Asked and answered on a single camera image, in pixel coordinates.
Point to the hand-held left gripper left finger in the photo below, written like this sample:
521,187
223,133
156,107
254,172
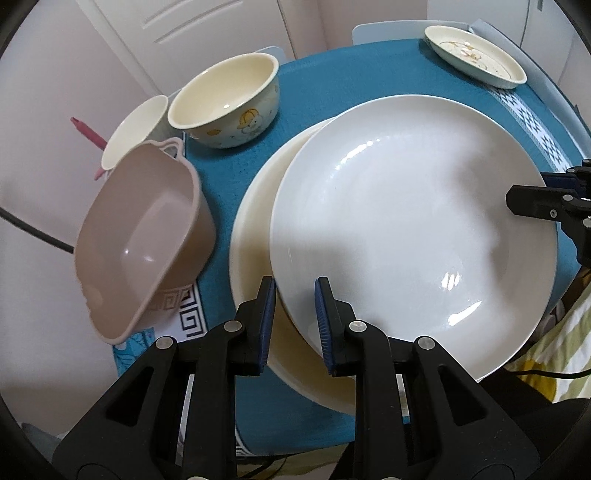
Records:
268,323

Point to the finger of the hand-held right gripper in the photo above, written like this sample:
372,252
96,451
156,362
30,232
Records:
531,201
558,180

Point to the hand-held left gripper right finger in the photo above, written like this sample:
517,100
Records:
322,323

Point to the large cream plate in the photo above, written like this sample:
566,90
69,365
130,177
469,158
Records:
254,258

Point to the large white plate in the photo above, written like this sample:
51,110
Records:
415,230

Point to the floral cream plate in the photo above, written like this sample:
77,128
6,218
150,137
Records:
471,55

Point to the pink plastic basin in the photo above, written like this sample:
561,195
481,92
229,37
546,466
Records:
138,240

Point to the yellow-green striped blanket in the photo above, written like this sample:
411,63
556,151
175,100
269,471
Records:
568,332

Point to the cream bowl with cartoon print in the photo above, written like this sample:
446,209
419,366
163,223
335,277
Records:
240,120

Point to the teal tablecloth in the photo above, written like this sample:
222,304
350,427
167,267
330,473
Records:
323,92

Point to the small white bowl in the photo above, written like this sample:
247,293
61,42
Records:
134,124

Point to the pink plastic stick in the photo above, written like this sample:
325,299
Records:
90,131

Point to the white panel door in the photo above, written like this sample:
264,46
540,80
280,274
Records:
207,23

